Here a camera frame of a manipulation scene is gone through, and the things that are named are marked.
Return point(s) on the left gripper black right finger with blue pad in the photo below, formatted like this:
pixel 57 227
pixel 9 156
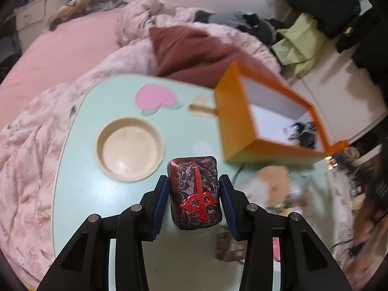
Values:
pixel 306 263

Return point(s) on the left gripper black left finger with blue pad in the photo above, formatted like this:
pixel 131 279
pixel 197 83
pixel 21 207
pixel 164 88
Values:
pixel 84 261

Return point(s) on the brown answer card box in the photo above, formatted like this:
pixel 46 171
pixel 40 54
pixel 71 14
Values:
pixel 229 249

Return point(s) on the red patterned card box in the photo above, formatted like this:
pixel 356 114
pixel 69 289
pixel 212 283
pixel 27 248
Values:
pixel 195 192

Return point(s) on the orange cardboard box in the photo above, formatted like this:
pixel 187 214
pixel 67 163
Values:
pixel 255 115

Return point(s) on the tan plush toy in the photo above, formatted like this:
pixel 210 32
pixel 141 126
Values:
pixel 268 187

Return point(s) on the pink floral duvet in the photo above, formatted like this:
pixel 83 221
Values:
pixel 31 145

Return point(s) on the light green garment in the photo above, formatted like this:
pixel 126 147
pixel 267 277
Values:
pixel 301 45

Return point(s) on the maroon pillow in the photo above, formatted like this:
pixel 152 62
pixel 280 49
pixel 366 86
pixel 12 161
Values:
pixel 192 56

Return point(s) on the dark clothes pile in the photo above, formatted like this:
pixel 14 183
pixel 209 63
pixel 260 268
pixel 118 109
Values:
pixel 264 30

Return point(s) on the hanging black jacket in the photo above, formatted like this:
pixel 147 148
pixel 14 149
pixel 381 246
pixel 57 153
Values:
pixel 355 23

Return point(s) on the patterned clothes heap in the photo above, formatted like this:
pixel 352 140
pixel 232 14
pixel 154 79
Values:
pixel 77 8

